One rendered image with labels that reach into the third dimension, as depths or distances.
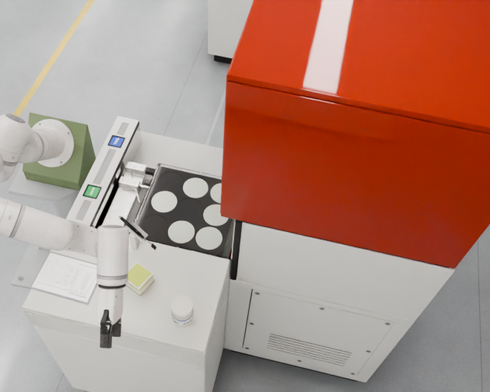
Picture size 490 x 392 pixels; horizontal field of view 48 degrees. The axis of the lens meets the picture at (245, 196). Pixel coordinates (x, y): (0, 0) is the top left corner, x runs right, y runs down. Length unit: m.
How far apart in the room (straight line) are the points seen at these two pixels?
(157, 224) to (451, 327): 1.73
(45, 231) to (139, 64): 2.73
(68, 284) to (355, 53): 1.20
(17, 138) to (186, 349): 0.88
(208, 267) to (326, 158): 0.71
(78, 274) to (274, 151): 0.87
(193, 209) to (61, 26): 2.62
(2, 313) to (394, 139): 2.28
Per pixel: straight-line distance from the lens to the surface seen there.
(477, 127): 1.34
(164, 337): 1.85
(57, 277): 1.99
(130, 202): 2.21
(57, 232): 1.49
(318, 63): 1.35
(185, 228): 2.10
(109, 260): 1.53
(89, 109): 3.82
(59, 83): 4.03
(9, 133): 1.93
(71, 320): 1.92
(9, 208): 1.48
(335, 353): 2.53
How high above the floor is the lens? 2.68
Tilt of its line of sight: 54 degrees down
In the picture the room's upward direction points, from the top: 6 degrees clockwise
